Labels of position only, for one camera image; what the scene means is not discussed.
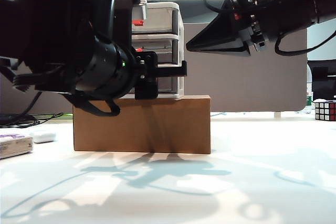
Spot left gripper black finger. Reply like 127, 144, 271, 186
156, 60, 188, 78

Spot brown cardboard box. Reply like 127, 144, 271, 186
72, 94, 212, 155

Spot black rubik's cube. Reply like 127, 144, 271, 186
313, 98, 336, 122

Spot grey translucent drawer red knob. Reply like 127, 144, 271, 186
132, 38, 180, 64
131, 7, 180, 33
156, 77, 177, 93

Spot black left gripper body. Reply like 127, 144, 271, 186
134, 50, 159, 100

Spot napkin pack purple print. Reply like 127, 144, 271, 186
0, 133, 34, 160

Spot clear bottle green label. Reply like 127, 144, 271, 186
306, 66, 314, 111

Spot white plastic drawer cabinet frame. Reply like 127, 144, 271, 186
130, 1, 184, 102

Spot white earbuds case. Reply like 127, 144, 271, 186
30, 130, 57, 144

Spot black desk cables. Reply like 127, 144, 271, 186
0, 113, 65, 128

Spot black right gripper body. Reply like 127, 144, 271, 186
222, 0, 269, 54

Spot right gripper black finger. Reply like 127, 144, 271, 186
188, 44, 252, 57
185, 10, 247, 51

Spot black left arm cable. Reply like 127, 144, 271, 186
64, 89, 122, 118

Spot grey desk partition panel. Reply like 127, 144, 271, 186
0, 22, 308, 113

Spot black monitor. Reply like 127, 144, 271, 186
307, 59, 336, 102

